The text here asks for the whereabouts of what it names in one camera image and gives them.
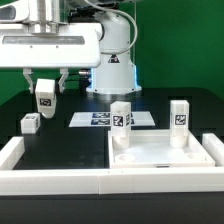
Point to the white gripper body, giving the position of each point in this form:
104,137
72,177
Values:
75,46

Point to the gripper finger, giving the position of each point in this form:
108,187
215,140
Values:
27,73
64,73

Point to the white square tabletop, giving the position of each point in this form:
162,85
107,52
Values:
151,149

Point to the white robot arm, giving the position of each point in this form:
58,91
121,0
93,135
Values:
116,73

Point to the white U-shaped obstacle fence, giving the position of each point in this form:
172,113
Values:
100,181

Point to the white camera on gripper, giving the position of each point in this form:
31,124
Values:
17,11

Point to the white marker base plate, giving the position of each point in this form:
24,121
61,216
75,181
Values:
102,119

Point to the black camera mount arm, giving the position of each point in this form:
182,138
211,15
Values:
79,9

